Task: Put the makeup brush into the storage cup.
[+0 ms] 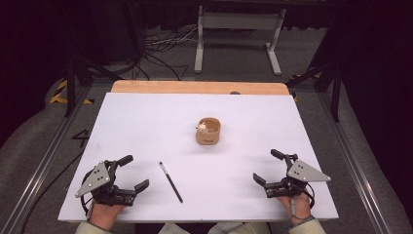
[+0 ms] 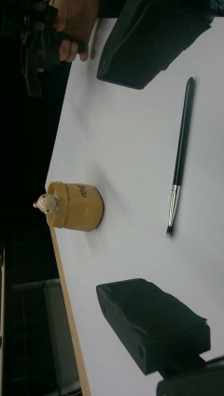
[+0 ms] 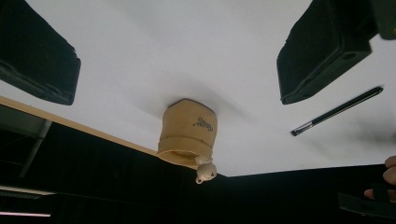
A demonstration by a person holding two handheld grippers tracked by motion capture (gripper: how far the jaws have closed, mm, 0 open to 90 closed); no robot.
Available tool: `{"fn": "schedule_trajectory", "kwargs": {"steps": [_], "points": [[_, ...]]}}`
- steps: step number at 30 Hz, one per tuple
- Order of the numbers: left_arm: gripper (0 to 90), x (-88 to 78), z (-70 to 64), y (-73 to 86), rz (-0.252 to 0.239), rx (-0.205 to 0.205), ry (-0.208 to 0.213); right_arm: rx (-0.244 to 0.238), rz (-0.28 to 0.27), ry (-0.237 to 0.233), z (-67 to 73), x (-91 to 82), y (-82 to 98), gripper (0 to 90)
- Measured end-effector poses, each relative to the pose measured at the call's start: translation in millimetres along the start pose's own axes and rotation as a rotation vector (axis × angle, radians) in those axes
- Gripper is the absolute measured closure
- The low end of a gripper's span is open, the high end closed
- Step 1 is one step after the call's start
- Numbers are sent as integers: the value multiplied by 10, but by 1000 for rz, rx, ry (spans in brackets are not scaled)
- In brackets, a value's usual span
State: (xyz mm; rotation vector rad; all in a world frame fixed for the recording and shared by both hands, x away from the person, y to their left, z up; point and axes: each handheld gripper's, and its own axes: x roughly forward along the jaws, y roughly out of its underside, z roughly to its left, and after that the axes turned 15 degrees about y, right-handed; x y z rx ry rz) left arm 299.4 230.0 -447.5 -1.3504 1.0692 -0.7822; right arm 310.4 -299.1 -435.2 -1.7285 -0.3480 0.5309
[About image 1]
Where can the black tripod stand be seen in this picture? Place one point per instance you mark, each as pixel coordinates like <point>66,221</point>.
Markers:
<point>336,94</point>
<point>70,87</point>

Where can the yellow black floor tape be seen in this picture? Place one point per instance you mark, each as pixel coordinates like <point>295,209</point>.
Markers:
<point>58,97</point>

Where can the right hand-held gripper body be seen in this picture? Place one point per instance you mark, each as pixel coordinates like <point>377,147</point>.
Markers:
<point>303,174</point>

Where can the person's right hand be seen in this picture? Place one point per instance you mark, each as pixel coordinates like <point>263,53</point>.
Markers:
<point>300,208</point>

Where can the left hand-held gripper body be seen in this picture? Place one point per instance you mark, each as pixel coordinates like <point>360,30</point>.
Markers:
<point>97,178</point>

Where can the white table mat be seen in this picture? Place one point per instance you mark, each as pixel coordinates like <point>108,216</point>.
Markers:
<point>201,182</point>

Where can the grey metal stand frame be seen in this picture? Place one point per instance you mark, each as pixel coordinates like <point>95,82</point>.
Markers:
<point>240,21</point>

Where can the aluminium floor rail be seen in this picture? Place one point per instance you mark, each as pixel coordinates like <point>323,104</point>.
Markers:
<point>354,162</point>
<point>39,172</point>

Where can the person's light trousers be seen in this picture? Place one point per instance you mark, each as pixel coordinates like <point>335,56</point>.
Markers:
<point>246,229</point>

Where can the small pale figure ornament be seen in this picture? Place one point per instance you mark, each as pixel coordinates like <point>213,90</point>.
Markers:
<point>202,127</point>

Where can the black pen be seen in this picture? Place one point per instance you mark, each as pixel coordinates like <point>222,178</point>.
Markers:
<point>171,182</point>

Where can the person's left hand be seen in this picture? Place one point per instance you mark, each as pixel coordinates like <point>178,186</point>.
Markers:
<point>104,214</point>

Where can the wooden pen holder cup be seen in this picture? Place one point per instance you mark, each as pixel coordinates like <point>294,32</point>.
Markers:
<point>207,136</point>

